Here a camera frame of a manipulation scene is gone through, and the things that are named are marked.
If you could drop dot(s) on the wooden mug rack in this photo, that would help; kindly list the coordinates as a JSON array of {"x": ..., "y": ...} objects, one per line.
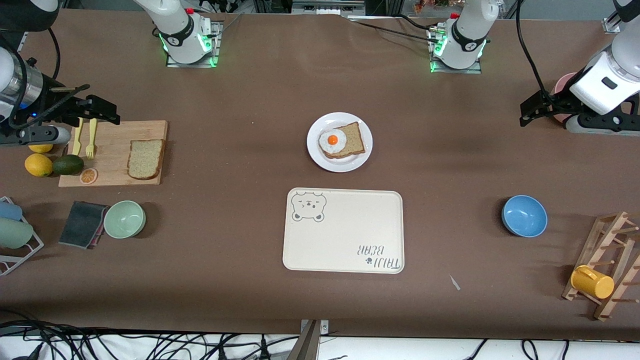
[{"x": 595, "y": 250}]

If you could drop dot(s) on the yellow lemon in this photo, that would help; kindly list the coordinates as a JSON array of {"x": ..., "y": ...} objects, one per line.
[
  {"x": 38, "y": 165},
  {"x": 40, "y": 148}
]

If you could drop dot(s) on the brown bread slice under egg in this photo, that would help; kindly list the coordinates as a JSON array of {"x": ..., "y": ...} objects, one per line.
[{"x": 352, "y": 140}]

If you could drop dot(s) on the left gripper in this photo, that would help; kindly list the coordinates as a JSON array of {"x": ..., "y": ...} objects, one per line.
[{"x": 556, "y": 103}]

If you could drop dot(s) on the cream bear print tray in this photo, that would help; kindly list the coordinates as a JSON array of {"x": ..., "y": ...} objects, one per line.
[{"x": 345, "y": 230}]

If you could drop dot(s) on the yellow plastic fork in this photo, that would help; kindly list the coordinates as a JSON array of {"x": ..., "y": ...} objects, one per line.
[{"x": 90, "y": 150}]

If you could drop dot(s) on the yellow plastic knife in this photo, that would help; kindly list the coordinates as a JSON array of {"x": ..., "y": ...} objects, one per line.
[{"x": 77, "y": 142}]

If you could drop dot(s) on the white round plate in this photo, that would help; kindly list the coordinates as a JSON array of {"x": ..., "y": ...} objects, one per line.
[{"x": 325, "y": 162}]

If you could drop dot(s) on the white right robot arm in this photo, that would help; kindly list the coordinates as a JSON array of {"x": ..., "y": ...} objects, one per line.
[{"x": 180, "y": 30}]

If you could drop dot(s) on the wooden cutting board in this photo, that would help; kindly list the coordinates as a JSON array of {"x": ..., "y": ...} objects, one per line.
[{"x": 112, "y": 150}]

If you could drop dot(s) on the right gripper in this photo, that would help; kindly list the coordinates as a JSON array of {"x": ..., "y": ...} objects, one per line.
[{"x": 51, "y": 107}]

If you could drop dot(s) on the yellow mug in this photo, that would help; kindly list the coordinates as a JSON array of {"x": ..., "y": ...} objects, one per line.
[{"x": 592, "y": 284}]

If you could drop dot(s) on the brown bread slice sandwich lid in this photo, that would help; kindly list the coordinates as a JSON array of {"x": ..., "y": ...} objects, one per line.
[{"x": 145, "y": 160}]

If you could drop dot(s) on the pale green cup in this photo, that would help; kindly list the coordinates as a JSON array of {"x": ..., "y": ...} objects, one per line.
[{"x": 15, "y": 234}]

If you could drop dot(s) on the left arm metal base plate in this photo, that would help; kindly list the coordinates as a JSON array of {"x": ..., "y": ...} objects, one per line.
[{"x": 455, "y": 71}]

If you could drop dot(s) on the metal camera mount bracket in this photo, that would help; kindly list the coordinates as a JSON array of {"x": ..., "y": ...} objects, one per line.
[{"x": 310, "y": 345}]

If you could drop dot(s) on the aluminium corner profile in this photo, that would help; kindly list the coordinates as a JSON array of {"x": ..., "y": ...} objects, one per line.
[{"x": 612, "y": 22}]

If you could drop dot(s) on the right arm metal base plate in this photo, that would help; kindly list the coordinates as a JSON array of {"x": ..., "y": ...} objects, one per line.
[{"x": 215, "y": 45}]

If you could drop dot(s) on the grey background box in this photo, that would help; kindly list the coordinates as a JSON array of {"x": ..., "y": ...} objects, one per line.
[{"x": 325, "y": 7}]

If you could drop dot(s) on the blue bowl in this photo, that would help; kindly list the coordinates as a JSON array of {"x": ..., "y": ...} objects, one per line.
[{"x": 525, "y": 216}]

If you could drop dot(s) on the pale green bowl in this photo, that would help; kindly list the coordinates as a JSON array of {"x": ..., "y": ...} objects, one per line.
[{"x": 125, "y": 220}]

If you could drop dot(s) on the orange fruit slice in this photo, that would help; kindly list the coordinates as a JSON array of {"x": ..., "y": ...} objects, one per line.
[{"x": 88, "y": 176}]

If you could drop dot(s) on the small white paper scrap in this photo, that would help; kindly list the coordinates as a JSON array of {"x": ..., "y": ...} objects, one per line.
[{"x": 454, "y": 282}]

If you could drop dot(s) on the dark grey folded cloth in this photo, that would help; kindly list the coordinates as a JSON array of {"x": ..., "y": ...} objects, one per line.
[{"x": 82, "y": 225}]

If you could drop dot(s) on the light blue cup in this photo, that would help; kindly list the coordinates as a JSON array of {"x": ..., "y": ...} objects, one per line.
[{"x": 10, "y": 211}]

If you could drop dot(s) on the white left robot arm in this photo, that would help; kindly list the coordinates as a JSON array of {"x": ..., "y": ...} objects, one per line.
[{"x": 467, "y": 35}]

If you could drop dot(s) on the fried egg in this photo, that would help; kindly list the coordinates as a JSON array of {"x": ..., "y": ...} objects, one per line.
[{"x": 332, "y": 141}]

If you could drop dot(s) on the dark green avocado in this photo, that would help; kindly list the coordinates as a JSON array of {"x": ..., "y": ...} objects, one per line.
[{"x": 68, "y": 165}]

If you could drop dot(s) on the pink bowl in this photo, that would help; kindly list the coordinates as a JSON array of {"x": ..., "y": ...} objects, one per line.
[{"x": 562, "y": 82}]

